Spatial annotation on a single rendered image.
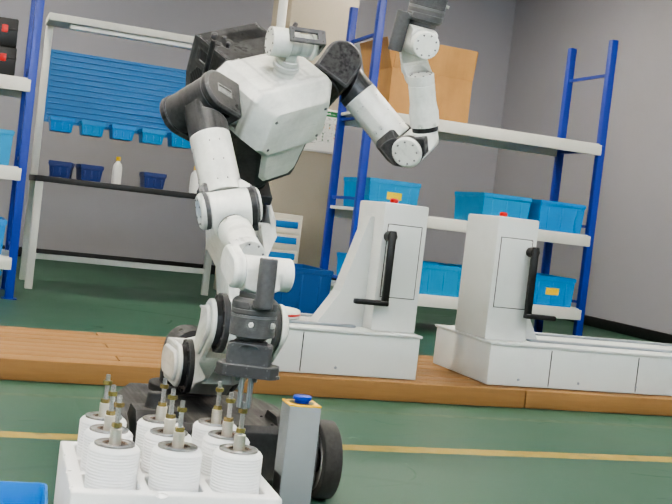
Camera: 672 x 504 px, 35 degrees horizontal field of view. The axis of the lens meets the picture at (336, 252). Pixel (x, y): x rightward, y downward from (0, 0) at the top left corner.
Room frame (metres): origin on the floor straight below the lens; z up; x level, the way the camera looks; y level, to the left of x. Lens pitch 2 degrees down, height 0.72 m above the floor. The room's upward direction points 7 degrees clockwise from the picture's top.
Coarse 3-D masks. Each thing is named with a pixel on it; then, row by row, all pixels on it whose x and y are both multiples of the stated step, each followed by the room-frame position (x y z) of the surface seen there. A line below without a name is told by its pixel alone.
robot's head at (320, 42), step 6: (294, 30) 2.42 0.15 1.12; (300, 30) 2.42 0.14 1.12; (306, 30) 2.43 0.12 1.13; (312, 30) 2.43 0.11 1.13; (318, 30) 2.44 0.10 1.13; (294, 36) 2.41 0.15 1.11; (318, 36) 2.44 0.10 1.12; (324, 36) 2.44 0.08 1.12; (300, 42) 2.42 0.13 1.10; (306, 42) 2.42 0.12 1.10; (312, 42) 2.42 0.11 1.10; (318, 42) 2.43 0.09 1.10; (324, 42) 2.44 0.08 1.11; (318, 48) 2.45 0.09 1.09; (318, 54) 2.47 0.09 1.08
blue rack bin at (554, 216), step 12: (540, 204) 7.60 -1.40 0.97; (552, 204) 7.62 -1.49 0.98; (564, 204) 7.66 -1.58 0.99; (576, 204) 7.70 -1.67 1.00; (528, 216) 7.74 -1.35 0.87; (540, 216) 7.60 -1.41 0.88; (552, 216) 7.64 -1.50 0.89; (564, 216) 7.67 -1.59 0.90; (576, 216) 7.71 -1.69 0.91; (540, 228) 7.61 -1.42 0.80; (552, 228) 7.65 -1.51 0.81; (564, 228) 7.68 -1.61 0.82; (576, 228) 7.72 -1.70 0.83
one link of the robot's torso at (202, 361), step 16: (208, 304) 2.52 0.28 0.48; (208, 320) 2.48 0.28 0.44; (288, 320) 2.55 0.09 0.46; (208, 336) 2.49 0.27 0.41; (192, 352) 2.77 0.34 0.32; (208, 352) 2.56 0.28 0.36; (192, 368) 2.75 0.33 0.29; (208, 368) 2.59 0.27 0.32; (192, 384) 2.76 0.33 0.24; (208, 384) 2.74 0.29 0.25; (224, 384) 2.74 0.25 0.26
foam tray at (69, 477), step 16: (64, 448) 2.19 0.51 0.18; (64, 464) 2.08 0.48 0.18; (64, 480) 2.04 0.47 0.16; (80, 480) 1.96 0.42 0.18; (144, 480) 2.01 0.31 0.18; (208, 480) 2.08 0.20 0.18; (64, 496) 2.00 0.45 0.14; (80, 496) 1.89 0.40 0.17; (96, 496) 1.90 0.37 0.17; (112, 496) 1.90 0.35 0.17; (128, 496) 1.91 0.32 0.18; (144, 496) 1.92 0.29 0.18; (160, 496) 1.94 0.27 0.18; (176, 496) 1.94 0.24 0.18; (192, 496) 1.95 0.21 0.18; (208, 496) 1.96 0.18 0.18; (224, 496) 1.97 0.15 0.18; (240, 496) 1.98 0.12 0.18; (256, 496) 1.99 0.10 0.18; (272, 496) 2.01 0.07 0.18
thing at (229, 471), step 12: (216, 456) 2.02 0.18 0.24; (228, 456) 2.01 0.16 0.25; (240, 456) 2.01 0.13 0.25; (252, 456) 2.02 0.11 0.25; (216, 468) 2.02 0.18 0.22; (228, 468) 2.00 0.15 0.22; (240, 468) 2.00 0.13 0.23; (252, 468) 2.01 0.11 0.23; (216, 480) 2.01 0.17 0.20; (228, 480) 2.00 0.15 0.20; (240, 480) 2.00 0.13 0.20; (252, 480) 2.02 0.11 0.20; (216, 492) 2.01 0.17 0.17; (228, 492) 2.00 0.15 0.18; (240, 492) 2.00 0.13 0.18; (252, 492) 2.02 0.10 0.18
